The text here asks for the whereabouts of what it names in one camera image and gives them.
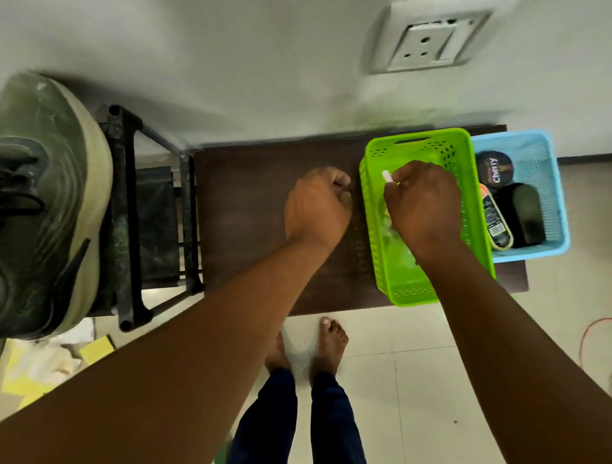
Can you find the person's right hand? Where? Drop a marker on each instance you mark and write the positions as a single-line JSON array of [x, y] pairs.
[[423, 205]]

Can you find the person's left hand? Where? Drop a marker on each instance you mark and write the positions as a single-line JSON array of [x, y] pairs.
[[318, 210]]

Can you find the short white chalk piece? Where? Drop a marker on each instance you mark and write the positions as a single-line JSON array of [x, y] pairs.
[[387, 176]]

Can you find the yellow-edged shoe shine sponge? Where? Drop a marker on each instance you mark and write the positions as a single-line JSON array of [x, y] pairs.
[[497, 224]]

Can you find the white paper square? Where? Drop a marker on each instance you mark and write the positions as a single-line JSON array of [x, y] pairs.
[[79, 332]]

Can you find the green sneaker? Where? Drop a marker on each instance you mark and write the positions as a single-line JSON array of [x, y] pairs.
[[48, 215]]

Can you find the person's right forearm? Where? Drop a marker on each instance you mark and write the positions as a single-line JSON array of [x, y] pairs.
[[526, 382]]

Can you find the person's left forearm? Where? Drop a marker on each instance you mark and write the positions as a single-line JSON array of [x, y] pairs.
[[167, 382]]

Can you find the dark brown low bench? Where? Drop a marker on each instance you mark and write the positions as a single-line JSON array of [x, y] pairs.
[[248, 215]]

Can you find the person's right foot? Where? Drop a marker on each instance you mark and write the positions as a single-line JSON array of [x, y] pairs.
[[330, 349]]

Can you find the person's foot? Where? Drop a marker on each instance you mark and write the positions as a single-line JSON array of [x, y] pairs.
[[330, 349], [277, 356]]

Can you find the person's left foot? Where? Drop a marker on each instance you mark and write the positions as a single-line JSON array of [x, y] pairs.
[[277, 356]]

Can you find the round black polish tin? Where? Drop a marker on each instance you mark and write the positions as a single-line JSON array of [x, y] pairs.
[[495, 169]]

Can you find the green plastic basket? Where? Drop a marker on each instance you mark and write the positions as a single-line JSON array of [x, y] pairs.
[[397, 282]]

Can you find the light blue plastic basket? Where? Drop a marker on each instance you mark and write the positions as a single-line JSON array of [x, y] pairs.
[[545, 158]]

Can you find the dark skirting strip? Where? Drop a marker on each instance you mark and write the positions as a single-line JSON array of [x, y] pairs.
[[583, 159]]

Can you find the black metal shoe rack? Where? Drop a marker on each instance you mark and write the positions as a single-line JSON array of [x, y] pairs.
[[126, 239]]

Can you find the dark blue trousers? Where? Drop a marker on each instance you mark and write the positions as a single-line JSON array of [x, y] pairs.
[[334, 420]]

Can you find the green plastic stool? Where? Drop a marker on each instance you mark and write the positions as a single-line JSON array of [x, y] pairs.
[[223, 454]]

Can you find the white wall socket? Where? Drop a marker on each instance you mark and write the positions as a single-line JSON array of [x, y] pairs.
[[425, 45]]

